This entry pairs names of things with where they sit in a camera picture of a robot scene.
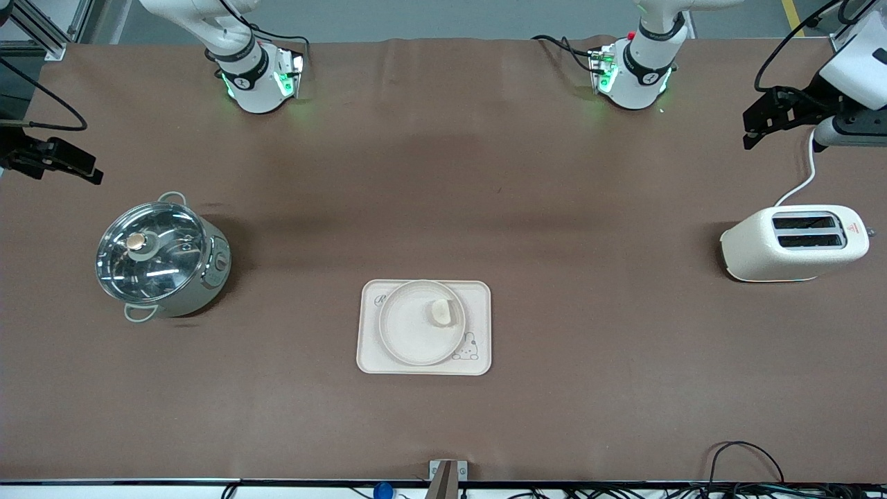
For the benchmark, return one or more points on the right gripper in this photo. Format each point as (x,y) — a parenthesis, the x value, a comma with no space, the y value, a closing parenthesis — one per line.
(15,150)

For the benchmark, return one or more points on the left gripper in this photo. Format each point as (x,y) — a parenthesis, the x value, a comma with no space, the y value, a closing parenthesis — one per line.
(815,96)

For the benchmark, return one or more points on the glass pot lid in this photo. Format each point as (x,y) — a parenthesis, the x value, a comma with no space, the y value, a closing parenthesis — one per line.
(149,253)

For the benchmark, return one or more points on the round beige plate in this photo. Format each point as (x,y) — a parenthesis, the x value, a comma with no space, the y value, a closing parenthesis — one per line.
(412,333)

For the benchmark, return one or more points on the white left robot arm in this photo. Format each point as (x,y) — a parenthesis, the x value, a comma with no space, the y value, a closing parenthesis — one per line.
(641,80)

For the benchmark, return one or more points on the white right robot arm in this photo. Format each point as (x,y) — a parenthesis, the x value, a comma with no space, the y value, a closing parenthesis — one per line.
(253,83)

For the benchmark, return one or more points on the small white bun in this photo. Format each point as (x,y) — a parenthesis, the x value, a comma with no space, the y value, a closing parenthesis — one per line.
(439,312)

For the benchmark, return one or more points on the cream two-slot toaster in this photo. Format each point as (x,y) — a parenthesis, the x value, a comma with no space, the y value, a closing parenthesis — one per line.
(755,249)

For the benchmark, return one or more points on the silver electric cooking pot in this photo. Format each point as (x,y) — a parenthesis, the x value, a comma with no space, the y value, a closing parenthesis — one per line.
(208,274)

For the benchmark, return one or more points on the brown table mat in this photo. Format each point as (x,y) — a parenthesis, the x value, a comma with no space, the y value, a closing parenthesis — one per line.
(624,388)

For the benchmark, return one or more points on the beige rabbit print tray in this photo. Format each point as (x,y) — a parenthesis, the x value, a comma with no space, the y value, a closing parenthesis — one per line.
(371,346)

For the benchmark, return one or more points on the blue round cap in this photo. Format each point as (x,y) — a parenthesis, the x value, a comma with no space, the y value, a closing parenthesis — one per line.
(382,491)

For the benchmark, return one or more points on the aluminium frame profile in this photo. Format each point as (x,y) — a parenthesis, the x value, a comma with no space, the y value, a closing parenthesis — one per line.
(41,28)
(840,43)

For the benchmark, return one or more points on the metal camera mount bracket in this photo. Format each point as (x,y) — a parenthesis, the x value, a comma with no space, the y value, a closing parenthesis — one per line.
(447,475)

